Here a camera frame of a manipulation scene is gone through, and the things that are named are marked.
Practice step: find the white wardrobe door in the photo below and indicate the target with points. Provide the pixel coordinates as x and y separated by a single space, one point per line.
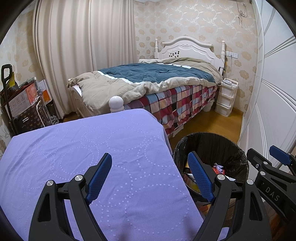
270 117

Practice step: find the small white bin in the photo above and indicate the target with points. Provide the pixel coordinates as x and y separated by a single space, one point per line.
208 106

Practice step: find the black lined trash bin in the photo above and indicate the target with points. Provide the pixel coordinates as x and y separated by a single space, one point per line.
211 148

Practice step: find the white wall socket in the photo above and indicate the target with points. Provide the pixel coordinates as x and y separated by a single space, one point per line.
231 54

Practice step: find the white orange small box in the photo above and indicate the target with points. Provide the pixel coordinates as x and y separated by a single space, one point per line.
43 88

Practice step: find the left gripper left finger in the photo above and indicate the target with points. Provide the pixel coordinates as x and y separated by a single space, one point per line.
50 220

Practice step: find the purple table cloth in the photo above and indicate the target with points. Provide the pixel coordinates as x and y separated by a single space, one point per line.
116 168

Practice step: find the plaid bed sheet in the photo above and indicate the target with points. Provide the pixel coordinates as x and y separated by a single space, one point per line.
175 107

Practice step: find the cardboard box with labels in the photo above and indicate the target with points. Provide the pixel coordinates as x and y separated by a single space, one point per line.
23 98

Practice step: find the blue beige quilt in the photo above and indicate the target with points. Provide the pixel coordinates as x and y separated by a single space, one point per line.
149 76

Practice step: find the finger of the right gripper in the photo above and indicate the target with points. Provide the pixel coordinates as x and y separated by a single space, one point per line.
286 159
261 162

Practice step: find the yellow tube black cap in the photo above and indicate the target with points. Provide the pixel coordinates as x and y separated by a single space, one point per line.
193 186

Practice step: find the beige pleated curtain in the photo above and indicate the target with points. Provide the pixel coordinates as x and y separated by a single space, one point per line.
74 37

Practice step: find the purple paper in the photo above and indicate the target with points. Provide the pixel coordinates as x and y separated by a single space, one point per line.
219 166

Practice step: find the red plastic bag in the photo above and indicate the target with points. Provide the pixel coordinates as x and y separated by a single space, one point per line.
218 170

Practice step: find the white plastic drawer unit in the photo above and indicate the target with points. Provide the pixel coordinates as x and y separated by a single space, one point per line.
226 97

